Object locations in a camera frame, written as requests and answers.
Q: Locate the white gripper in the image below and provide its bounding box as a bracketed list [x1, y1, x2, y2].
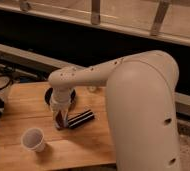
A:
[50, 97, 71, 128]

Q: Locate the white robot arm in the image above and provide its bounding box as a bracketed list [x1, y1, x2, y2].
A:
[48, 50, 181, 171]

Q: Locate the black round plate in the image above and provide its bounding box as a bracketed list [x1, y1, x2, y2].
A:
[44, 88, 76, 106]

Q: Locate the wooden board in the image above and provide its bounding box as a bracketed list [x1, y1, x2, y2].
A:
[0, 82, 115, 171]

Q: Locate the white paper cup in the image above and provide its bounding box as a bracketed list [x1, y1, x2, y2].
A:
[21, 128, 46, 152]

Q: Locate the metal window railing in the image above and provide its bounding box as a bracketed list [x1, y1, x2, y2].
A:
[0, 0, 190, 46]

